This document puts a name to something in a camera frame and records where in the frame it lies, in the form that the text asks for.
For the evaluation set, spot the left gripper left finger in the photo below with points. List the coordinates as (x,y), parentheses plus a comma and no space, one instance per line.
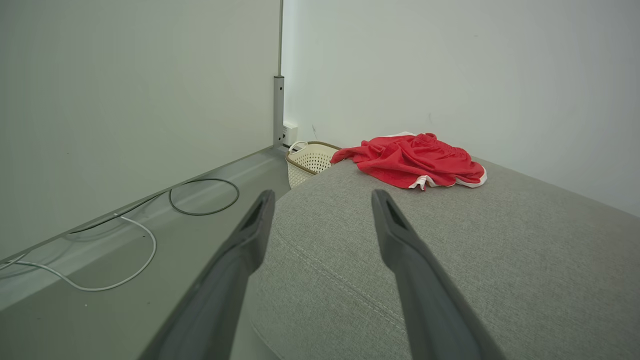
(210,310)

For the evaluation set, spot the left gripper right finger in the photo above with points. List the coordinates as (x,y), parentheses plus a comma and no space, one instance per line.
(440,320)

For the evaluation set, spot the red shorts white trim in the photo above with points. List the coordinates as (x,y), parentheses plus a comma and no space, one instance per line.
(410,160)

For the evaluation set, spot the grey fabric sofa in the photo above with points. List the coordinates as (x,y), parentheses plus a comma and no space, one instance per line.
(500,260)

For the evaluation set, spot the cream perforated laundry basket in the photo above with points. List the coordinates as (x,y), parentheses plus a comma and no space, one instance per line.
(310,162)

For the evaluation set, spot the white wall socket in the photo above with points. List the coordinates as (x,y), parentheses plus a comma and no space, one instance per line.
(290,134)

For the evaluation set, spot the grey metal post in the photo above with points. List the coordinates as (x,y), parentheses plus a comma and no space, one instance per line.
(278,100)

